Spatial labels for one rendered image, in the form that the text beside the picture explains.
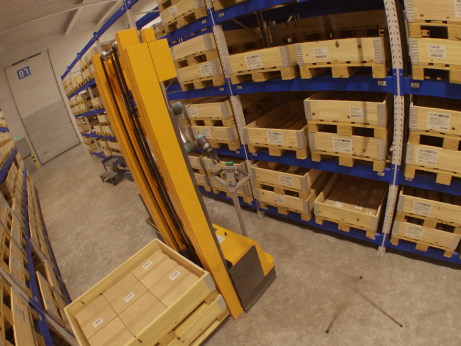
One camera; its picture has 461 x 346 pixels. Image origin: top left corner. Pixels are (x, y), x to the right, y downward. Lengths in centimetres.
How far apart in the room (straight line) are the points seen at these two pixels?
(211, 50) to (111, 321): 300
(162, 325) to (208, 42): 291
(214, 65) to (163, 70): 162
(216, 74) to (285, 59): 98
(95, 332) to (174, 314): 74
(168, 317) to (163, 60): 176
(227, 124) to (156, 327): 248
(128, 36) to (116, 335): 209
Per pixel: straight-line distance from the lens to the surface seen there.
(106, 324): 227
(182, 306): 197
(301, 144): 269
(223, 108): 315
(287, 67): 246
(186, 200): 163
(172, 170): 152
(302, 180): 289
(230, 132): 322
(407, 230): 289
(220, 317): 243
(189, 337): 227
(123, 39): 148
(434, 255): 320
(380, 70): 218
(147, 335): 195
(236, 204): 262
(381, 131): 233
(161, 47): 151
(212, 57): 306
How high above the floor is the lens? 245
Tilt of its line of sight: 27 degrees down
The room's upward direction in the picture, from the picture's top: 15 degrees counter-clockwise
